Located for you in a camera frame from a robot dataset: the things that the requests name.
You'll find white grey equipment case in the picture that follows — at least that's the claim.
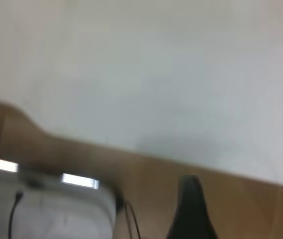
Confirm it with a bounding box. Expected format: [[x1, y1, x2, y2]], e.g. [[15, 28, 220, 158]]
[[0, 156, 119, 239]]

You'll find black cable on case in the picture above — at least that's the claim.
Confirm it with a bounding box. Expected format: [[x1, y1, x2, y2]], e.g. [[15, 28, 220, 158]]
[[8, 191, 24, 239]]

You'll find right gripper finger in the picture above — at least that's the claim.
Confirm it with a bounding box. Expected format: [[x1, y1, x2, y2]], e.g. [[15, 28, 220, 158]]
[[166, 175, 218, 239]]

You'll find thin black wire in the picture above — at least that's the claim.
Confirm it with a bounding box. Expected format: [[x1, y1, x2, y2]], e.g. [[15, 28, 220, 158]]
[[124, 201, 142, 239]]

